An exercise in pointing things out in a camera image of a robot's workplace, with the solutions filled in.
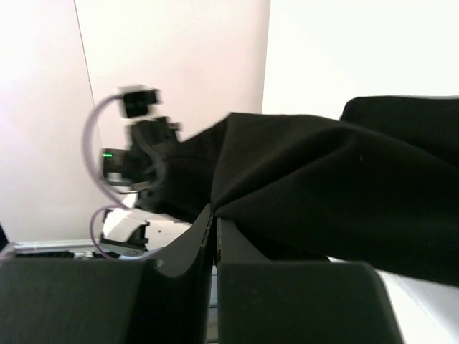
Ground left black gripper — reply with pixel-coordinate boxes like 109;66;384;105
100;116;181;211

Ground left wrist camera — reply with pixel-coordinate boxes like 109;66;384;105
119;85;161;119

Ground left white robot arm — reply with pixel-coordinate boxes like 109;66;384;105
99;116;181;257

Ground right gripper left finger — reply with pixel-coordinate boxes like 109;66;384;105
1;206;212;343

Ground front aluminium rail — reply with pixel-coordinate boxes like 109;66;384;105
1;239;100;260

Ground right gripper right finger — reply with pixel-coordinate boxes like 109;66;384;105
217;219;403;344

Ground black skirt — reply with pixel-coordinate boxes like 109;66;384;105
153;96;458;286

